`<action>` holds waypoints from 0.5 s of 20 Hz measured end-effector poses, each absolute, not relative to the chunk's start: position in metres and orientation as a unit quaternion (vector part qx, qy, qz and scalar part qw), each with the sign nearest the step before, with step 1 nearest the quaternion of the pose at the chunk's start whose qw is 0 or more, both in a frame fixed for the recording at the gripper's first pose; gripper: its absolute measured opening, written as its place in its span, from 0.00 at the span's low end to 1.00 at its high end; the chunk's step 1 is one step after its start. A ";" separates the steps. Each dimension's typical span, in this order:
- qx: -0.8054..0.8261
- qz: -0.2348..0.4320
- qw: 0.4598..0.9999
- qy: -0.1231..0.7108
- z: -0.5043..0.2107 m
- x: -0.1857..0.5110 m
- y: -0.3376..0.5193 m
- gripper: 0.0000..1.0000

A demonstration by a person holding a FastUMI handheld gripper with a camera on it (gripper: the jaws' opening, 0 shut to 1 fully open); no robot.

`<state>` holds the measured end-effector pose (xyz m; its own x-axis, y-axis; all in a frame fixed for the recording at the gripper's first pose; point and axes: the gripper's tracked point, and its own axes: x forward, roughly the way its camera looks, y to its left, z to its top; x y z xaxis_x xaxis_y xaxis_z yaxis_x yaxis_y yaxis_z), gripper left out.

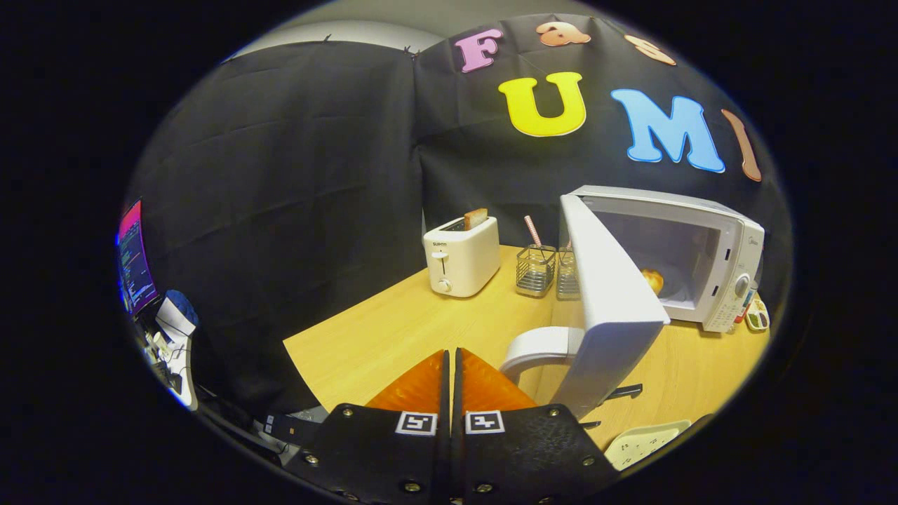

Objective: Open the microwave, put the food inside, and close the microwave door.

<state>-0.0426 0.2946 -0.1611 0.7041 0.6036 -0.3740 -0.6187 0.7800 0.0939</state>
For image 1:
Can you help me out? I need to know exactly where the square white patterned plate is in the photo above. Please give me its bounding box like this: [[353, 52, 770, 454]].
[[603, 419, 692, 471]]

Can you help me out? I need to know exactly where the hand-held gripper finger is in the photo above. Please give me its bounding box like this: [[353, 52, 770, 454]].
[[453, 347, 622, 505], [284, 349, 451, 505]]

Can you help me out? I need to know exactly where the white equipment with cables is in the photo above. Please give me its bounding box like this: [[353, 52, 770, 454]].
[[144, 290, 201, 411]]

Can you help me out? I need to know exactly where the metal wire basket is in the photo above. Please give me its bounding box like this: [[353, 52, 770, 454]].
[[516, 244, 557, 298]]

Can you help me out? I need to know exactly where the white toaster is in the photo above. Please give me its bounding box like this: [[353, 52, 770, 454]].
[[422, 216, 500, 298]]

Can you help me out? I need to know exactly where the computer monitor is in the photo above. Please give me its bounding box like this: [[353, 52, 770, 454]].
[[116, 200, 161, 316]]

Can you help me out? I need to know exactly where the clear plastic water bottle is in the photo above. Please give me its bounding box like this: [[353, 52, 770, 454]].
[[735, 281, 758, 323]]

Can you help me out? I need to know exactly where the white microwave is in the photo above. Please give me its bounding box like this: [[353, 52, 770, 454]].
[[500, 185, 765, 430]]

